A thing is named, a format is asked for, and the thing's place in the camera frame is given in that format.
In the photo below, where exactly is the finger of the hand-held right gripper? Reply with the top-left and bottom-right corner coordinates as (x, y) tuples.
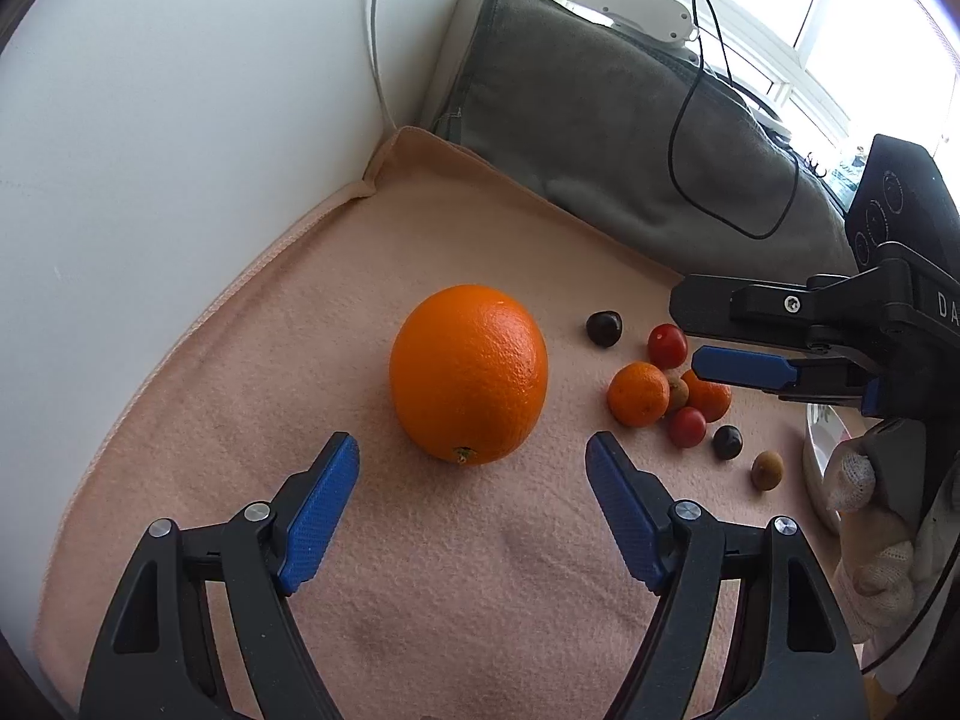
(691, 345), (882, 415)
(669, 261), (912, 352)

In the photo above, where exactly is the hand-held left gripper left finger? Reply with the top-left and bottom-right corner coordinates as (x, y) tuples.
(79, 431), (361, 720)

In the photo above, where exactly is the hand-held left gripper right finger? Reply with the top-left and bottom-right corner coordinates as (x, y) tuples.
(585, 431), (871, 720)

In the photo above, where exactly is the small mandarin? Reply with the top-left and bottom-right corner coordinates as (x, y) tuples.
(681, 369), (733, 423)
(607, 361), (671, 429)

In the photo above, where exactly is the red cherry tomato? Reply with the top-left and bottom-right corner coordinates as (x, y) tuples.
(669, 406), (707, 449)
(647, 323), (689, 371)

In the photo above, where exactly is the white floral plate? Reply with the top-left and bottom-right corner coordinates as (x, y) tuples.
(802, 403), (857, 535)

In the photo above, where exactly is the large smooth orange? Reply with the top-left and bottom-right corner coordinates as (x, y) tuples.
(388, 284), (550, 467)

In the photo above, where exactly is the person's right hand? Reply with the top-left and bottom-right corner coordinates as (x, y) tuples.
(823, 431), (960, 635)

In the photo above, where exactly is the pink fleece blanket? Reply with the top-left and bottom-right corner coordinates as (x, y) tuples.
(34, 126), (878, 720)

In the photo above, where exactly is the grey cushion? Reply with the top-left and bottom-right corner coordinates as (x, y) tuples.
(448, 0), (857, 280)

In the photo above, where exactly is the white power strip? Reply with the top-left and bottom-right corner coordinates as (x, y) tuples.
(565, 0), (700, 47)

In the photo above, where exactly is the white board panel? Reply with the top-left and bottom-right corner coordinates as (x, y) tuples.
(0, 0), (500, 616)

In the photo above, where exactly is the black cable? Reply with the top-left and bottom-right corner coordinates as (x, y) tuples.
(669, 0), (800, 242)

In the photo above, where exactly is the thin white cable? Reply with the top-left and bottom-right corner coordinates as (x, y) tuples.
(361, 0), (396, 130)

